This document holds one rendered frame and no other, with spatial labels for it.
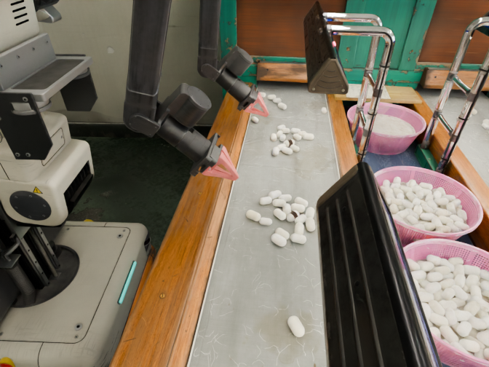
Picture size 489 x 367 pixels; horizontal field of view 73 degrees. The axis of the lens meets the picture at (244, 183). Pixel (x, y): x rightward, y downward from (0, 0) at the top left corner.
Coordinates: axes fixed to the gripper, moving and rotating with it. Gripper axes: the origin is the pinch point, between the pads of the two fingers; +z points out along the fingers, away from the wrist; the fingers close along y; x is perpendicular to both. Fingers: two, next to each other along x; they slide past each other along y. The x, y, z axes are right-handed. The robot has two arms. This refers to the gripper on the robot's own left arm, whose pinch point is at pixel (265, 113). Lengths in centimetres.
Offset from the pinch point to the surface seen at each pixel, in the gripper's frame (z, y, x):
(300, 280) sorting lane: 15, -59, -2
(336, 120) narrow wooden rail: 22.0, 8.9, -12.1
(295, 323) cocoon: 13, -69, -3
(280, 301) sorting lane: 12, -64, 0
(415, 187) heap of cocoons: 38, -25, -23
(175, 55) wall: -42, 118, 59
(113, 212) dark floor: -14, 29, 119
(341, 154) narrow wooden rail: 21.9, -13.7, -11.8
